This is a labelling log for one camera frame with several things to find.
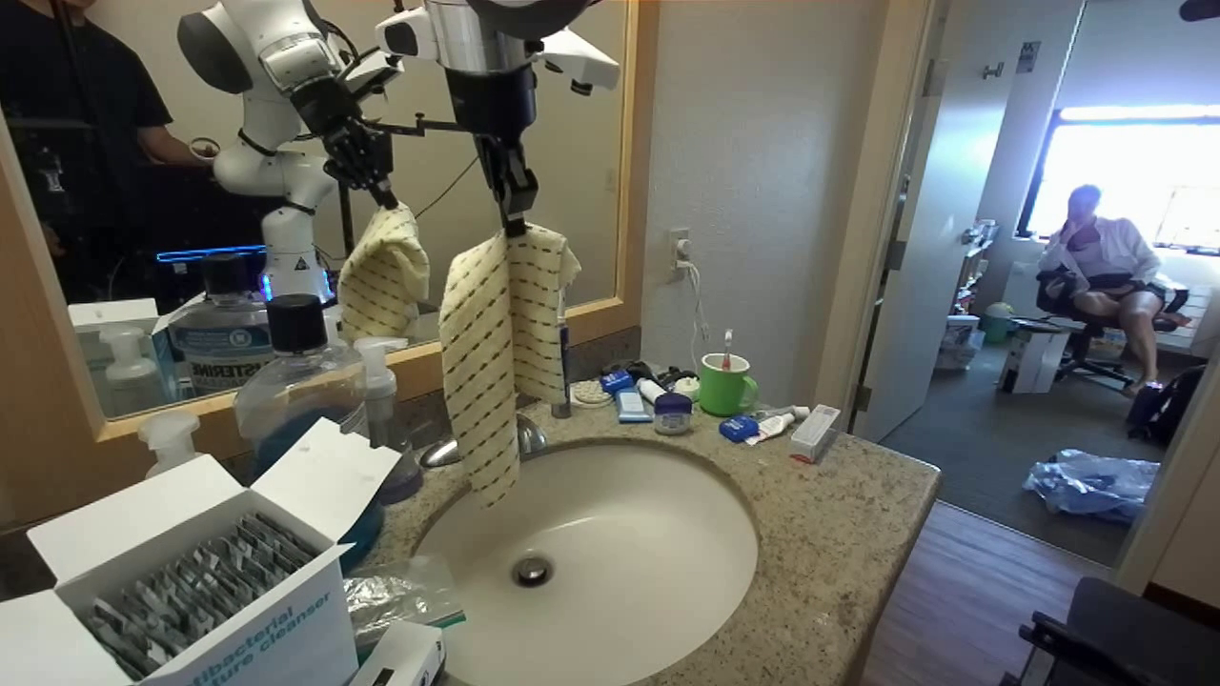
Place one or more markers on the wood framed mirror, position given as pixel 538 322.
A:
pixel 125 200

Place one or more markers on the blue white tube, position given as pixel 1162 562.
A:
pixel 760 425

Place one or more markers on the cream patterned towel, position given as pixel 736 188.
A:
pixel 501 345

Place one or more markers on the clear plastic zip bag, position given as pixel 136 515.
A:
pixel 384 600

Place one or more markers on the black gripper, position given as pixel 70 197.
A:
pixel 496 112

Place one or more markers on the blue mouthwash bottle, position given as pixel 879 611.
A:
pixel 300 418

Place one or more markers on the small clear soap bottle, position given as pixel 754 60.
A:
pixel 380 392

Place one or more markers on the white oval sink basin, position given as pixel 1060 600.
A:
pixel 604 564

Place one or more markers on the green mug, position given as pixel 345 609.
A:
pixel 727 382

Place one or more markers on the small white tube box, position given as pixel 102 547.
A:
pixel 407 656

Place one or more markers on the blue cloth on floor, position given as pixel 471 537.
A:
pixel 1091 487

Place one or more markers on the white long box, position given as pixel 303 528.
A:
pixel 818 434

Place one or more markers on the wall power outlet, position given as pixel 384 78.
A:
pixel 679 252

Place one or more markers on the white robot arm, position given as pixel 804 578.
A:
pixel 490 51

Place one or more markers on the seated person in room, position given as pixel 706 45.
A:
pixel 1105 270

